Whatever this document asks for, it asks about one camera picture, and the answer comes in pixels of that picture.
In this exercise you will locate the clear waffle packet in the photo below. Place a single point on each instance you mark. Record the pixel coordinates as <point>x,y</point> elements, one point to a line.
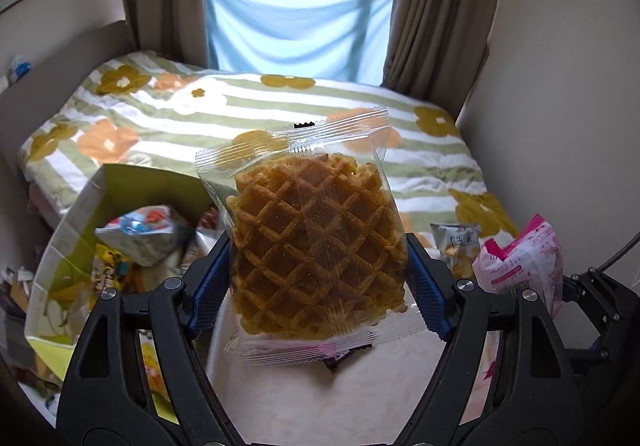
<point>318,253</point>

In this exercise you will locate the grey headboard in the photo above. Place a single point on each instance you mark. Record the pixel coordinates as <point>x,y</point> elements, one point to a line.
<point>33,100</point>

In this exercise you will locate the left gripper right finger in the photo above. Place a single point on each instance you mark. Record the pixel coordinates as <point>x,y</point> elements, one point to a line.
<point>503,377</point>

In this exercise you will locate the pink white snack bag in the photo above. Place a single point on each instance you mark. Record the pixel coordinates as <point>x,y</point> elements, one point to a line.
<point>532,261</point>

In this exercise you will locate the yellow cartoon snack bag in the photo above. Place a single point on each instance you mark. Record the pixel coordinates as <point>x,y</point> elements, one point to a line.
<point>109,269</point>

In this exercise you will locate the grey corn chips bag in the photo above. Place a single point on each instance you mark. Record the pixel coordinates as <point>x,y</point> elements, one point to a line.
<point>458,245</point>

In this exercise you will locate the blue red white snack bag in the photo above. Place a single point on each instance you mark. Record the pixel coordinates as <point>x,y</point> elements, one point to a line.
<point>146,235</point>

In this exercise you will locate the right brown curtain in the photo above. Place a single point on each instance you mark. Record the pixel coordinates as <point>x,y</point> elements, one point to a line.
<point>437,49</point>

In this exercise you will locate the green cardboard box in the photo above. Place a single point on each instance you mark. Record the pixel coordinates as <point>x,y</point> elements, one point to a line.
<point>63,296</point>

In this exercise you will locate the floral striped duvet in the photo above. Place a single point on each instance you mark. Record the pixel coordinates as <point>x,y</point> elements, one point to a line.
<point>143,109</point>

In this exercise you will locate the blue window cloth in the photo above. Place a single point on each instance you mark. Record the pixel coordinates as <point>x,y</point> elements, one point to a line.
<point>343,40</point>

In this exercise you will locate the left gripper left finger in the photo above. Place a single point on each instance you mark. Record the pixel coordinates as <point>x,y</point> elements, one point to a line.
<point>135,378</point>

